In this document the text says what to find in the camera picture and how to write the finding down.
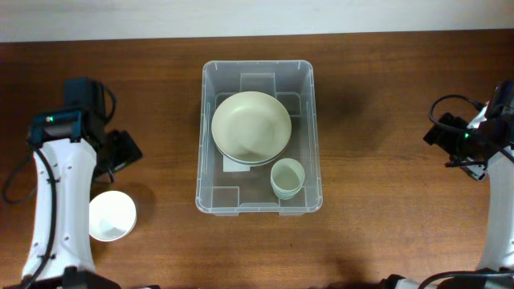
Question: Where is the white small bowl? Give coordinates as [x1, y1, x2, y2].
[89, 190, 137, 242]

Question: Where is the clear plastic storage bin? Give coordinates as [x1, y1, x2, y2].
[195, 60, 323, 216]

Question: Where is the dark blue bowl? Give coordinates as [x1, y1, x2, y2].
[214, 140, 291, 166]

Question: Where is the cream bowl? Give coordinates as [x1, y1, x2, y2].
[211, 92, 292, 144]

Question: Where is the light grey cup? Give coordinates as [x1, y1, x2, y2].
[271, 183, 302, 193]

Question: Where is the cream white cup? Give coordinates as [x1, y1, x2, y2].
[271, 158, 306, 189]

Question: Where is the mint green cup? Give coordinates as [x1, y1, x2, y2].
[274, 191, 298, 200]

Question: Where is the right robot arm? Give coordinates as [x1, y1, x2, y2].
[378, 80, 513, 289]

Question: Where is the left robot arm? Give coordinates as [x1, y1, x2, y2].
[17, 77, 143, 288]

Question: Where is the white label in bin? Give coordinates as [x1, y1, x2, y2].
[222, 156, 251, 173]

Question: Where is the right black cable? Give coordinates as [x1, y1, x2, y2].
[417, 94, 514, 289]

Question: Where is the black cable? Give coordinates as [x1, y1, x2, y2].
[2, 82, 117, 289]
[417, 94, 514, 289]

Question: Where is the left black cable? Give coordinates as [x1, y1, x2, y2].
[2, 82, 117, 289]

